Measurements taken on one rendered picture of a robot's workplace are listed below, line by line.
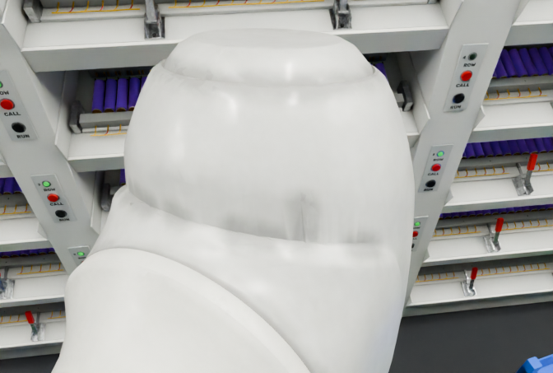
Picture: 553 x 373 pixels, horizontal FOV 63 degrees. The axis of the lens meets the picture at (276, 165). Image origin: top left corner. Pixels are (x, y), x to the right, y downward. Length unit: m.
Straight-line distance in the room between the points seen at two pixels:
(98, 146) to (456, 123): 0.62
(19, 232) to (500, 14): 0.92
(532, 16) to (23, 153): 0.82
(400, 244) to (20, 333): 1.27
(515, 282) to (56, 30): 1.26
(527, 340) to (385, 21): 1.09
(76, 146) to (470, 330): 1.17
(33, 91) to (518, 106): 0.82
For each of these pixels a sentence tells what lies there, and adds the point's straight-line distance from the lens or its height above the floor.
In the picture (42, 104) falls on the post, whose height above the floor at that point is 0.85.
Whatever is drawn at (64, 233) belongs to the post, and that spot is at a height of 0.55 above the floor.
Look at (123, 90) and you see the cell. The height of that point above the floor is 0.79.
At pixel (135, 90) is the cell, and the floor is 0.79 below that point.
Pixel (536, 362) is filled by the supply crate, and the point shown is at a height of 0.40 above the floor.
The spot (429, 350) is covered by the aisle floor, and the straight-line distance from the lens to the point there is 1.43.
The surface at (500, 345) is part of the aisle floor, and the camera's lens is 1.51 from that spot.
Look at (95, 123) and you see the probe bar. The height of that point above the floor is 0.77.
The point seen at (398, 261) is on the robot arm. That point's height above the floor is 1.11.
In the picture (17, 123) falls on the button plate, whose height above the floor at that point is 0.82.
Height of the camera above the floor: 1.24
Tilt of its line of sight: 43 degrees down
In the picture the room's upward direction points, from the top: straight up
